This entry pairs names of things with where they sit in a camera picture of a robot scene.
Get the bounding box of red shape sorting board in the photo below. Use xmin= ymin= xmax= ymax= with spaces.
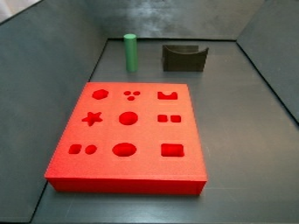
xmin=45 ymin=82 xmax=209 ymax=195

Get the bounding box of black curved holder stand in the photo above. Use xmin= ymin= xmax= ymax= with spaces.
xmin=163 ymin=45 xmax=210 ymax=72

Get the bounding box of green round cylinder peg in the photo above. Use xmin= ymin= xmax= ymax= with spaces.
xmin=125 ymin=33 xmax=138 ymax=72

